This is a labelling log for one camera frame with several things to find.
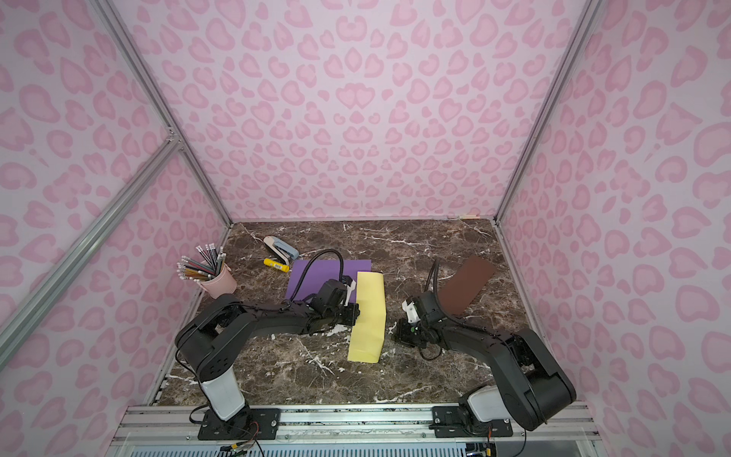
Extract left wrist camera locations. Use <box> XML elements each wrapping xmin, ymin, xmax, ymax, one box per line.
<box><xmin>340</xmin><ymin>275</ymin><xmax>357</xmax><ymax>307</ymax></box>

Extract grey stapler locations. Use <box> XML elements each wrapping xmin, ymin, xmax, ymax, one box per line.
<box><xmin>263</xmin><ymin>235</ymin><xmax>300</xmax><ymax>266</ymax></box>

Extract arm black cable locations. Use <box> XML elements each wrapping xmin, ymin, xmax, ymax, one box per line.
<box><xmin>289</xmin><ymin>248</ymin><xmax>346</xmax><ymax>301</ymax></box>
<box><xmin>423</xmin><ymin>259</ymin><xmax>444</xmax><ymax>301</ymax></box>

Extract bundle of pencils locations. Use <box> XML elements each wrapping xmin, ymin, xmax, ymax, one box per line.
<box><xmin>176</xmin><ymin>244</ymin><xmax>227</xmax><ymax>282</ymax></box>

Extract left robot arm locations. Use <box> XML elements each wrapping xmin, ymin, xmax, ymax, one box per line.
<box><xmin>174</xmin><ymin>276</ymin><xmax>360</xmax><ymax>423</ymax></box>

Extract pink pencil cup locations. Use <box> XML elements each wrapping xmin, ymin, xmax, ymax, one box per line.
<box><xmin>199</xmin><ymin>265</ymin><xmax>237</xmax><ymax>299</ymax></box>

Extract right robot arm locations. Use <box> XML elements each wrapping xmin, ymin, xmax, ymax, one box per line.
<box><xmin>394</xmin><ymin>291</ymin><xmax>577</xmax><ymax>431</ymax></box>

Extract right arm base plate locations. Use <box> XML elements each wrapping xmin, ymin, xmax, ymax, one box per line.
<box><xmin>429</xmin><ymin>405</ymin><xmax>513</xmax><ymax>438</ymax></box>

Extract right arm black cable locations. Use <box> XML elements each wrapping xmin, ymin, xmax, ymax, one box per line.
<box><xmin>423</xmin><ymin>259</ymin><xmax>444</xmax><ymax>301</ymax></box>

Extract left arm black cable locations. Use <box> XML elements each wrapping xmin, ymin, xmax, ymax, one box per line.
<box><xmin>289</xmin><ymin>248</ymin><xmax>346</xmax><ymax>301</ymax></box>

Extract yellow paper sheet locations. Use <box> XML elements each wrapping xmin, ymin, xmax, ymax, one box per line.
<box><xmin>348</xmin><ymin>272</ymin><xmax>386</xmax><ymax>364</ymax></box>

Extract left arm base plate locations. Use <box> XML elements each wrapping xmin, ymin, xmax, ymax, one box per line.
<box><xmin>197</xmin><ymin>407</ymin><xmax>282</xmax><ymax>442</ymax></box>

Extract purple paper sheet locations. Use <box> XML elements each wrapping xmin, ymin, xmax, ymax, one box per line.
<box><xmin>285</xmin><ymin>259</ymin><xmax>371</xmax><ymax>300</ymax></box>

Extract yellow marker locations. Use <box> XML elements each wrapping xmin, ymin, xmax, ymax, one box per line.
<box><xmin>263</xmin><ymin>258</ymin><xmax>290</xmax><ymax>272</ymax></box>

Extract brown paper sheet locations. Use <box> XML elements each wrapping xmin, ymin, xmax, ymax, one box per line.
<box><xmin>438</xmin><ymin>256</ymin><xmax>497</xmax><ymax>316</ymax></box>

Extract aluminium front rail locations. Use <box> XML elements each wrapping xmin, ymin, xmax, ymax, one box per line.
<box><xmin>112</xmin><ymin>402</ymin><xmax>601</xmax><ymax>451</ymax></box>

